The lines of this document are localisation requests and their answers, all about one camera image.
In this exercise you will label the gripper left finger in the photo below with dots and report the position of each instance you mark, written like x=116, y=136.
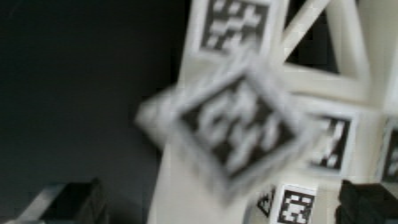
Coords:
x=68, y=204

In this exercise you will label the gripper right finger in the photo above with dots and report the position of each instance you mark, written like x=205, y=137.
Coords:
x=369, y=204

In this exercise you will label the white tagged cube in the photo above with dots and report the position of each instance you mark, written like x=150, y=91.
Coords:
x=388, y=159
x=230, y=121

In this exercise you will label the white chair back frame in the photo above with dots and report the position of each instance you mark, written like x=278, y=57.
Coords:
x=328, y=41

